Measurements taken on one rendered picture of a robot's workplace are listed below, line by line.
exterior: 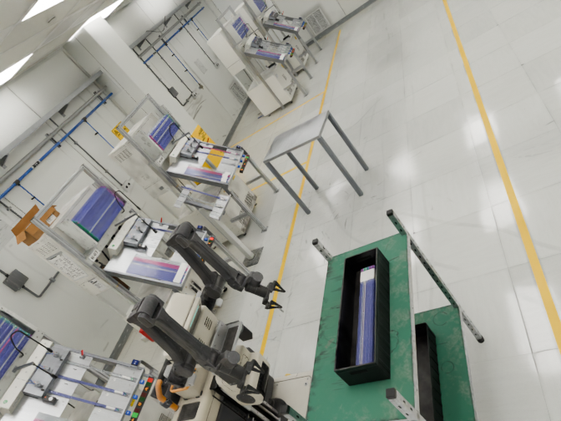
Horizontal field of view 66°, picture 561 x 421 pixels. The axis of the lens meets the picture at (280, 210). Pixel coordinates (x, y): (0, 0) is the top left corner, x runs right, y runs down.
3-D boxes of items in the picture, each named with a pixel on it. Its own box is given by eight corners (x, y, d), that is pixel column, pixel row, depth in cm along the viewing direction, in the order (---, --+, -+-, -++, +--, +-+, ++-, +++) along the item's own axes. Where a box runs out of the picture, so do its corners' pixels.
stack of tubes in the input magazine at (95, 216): (125, 203, 409) (103, 184, 397) (98, 240, 372) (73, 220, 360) (118, 208, 416) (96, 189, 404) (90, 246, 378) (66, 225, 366)
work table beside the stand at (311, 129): (362, 195, 428) (318, 135, 393) (307, 215, 469) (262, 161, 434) (368, 167, 458) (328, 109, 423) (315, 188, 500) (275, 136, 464)
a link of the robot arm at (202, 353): (145, 295, 171) (133, 318, 162) (154, 291, 168) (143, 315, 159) (213, 352, 191) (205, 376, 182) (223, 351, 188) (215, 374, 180)
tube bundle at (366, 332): (364, 273, 200) (361, 269, 199) (377, 269, 197) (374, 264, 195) (360, 374, 163) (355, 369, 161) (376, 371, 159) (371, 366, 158)
